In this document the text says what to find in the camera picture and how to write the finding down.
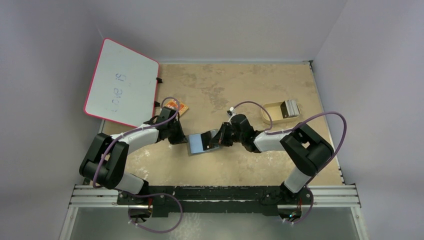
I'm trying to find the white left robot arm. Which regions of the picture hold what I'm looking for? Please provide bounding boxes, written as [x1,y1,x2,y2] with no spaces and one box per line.
[79,107,188,205]

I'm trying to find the orange circuit board card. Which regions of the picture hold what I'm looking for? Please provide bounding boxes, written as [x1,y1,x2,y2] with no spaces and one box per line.
[165,99,189,116]

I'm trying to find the beige oval tray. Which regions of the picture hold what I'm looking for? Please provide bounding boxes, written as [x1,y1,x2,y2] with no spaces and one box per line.
[261,101,299,125]

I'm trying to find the pink framed whiteboard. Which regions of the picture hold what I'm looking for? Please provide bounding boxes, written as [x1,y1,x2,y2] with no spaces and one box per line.
[83,38,160,127]

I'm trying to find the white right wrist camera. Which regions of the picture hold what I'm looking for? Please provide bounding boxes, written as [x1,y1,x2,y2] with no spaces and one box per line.
[226,106,236,119]

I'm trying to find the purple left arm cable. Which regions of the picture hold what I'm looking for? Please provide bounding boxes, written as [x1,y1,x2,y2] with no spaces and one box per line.
[92,97,181,190]

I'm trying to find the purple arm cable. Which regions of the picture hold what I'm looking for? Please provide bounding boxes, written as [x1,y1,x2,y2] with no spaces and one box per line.
[231,100,348,186]
[92,97,181,190]

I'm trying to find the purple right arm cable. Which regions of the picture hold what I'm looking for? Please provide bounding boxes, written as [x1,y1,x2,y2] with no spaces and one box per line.
[231,100,348,186]

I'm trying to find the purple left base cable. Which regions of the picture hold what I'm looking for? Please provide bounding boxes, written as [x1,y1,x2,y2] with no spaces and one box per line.
[127,194,185,235]

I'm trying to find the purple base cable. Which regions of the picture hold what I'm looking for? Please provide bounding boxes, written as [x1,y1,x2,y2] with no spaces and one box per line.
[282,187,315,226]
[127,194,185,235]

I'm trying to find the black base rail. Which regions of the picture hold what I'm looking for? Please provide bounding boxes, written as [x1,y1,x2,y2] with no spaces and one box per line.
[117,185,314,218]

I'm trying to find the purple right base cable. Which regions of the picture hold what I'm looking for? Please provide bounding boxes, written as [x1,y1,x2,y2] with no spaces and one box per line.
[282,187,315,226]

